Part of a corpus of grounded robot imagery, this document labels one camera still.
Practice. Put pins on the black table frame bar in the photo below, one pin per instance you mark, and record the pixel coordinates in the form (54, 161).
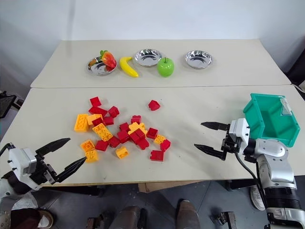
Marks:
(240, 184)
(71, 190)

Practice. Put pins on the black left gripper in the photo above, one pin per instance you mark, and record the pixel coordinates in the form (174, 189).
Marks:
(44, 171)

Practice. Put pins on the orange plastic toy brick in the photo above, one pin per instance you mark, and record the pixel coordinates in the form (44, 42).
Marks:
(87, 145)

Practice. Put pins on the steel bowl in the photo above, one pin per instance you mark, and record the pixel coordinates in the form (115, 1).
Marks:
(198, 59)
(98, 68)
(147, 57)

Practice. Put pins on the clear label card holder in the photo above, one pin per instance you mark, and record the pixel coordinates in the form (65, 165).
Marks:
(286, 107)

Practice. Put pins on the dark rounded shape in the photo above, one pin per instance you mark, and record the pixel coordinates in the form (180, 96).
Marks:
(129, 218)
(188, 214)

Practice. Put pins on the green plastic bin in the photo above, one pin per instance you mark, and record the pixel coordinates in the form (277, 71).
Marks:
(274, 119)

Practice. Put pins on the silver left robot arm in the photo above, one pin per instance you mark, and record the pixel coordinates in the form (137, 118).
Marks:
(6, 193)

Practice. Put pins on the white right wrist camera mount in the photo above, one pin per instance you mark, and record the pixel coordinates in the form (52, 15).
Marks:
(240, 131)

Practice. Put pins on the brown cardboard piece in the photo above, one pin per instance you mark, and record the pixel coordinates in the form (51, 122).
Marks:
(164, 186)

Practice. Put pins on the brown and white shoe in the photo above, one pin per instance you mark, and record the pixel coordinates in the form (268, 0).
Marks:
(45, 218)

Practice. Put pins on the black background equipment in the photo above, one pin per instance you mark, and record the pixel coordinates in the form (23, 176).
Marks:
(296, 62)

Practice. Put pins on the red toy strawberry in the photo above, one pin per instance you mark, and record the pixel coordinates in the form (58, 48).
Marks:
(109, 58)

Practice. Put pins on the black chair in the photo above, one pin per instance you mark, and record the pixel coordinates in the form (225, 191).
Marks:
(7, 103)

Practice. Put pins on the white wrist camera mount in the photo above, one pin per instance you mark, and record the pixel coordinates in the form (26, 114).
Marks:
(22, 162)
(240, 131)

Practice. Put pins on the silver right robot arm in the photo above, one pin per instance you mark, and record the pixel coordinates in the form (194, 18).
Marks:
(276, 167)

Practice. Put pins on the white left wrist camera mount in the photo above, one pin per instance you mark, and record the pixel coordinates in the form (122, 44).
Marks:
(22, 162)

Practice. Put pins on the green toy apple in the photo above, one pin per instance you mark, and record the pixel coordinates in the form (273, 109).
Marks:
(165, 67)

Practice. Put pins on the white sneaker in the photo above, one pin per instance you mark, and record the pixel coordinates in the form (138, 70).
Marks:
(257, 198)

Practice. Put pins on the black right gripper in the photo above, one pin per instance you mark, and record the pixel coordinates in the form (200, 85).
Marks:
(230, 145)

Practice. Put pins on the yellow toy banana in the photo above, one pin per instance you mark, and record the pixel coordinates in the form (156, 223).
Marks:
(127, 66)

